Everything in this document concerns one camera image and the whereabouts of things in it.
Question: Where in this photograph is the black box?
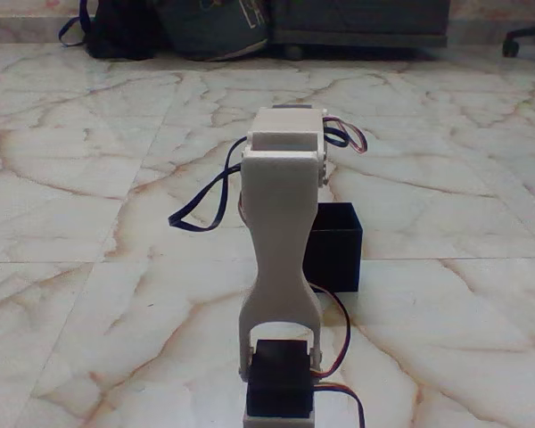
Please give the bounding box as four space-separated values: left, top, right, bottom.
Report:
303 202 363 293

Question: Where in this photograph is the black office chair base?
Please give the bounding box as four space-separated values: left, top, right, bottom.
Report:
501 24 535 80

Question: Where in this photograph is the grey printed cushion bag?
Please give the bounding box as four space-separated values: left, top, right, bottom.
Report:
154 0 271 62

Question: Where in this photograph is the dark wheeled cabinet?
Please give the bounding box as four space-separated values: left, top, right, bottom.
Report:
267 0 449 62

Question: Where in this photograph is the black backpack with strap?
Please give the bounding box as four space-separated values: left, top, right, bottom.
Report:
58 0 166 60

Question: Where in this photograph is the black servo cable loop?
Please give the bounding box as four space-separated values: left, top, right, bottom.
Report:
168 136 250 232

